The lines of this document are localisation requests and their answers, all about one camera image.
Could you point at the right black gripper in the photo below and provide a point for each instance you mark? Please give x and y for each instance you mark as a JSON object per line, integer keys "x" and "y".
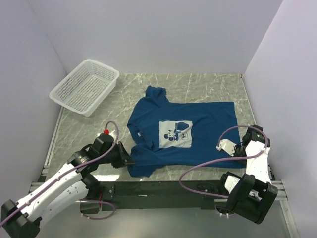
{"x": 237, "y": 147}

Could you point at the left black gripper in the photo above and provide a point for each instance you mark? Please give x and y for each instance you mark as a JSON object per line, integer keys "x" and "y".
{"x": 125, "y": 158}

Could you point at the blue mickey mouse t-shirt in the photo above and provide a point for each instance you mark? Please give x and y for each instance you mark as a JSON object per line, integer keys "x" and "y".
{"x": 168, "y": 134}

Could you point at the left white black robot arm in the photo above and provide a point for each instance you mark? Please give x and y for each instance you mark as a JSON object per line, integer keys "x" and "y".
{"x": 73, "y": 182}

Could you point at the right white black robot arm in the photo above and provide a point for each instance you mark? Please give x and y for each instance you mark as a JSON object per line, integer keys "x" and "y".
{"x": 251, "y": 195}

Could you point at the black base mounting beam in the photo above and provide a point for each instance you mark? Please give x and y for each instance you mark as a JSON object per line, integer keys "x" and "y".
{"x": 151, "y": 195}

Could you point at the white plastic mesh basket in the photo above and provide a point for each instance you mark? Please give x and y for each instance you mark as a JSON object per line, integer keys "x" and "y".
{"x": 85, "y": 87}

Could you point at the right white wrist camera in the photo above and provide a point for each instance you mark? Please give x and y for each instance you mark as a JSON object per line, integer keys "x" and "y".
{"x": 227, "y": 146}

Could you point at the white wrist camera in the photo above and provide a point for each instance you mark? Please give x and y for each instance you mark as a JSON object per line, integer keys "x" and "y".
{"x": 227, "y": 146}
{"x": 112, "y": 133}

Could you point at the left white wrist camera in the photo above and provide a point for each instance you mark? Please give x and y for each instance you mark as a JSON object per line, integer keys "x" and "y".
{"x": 112, "y": 133}

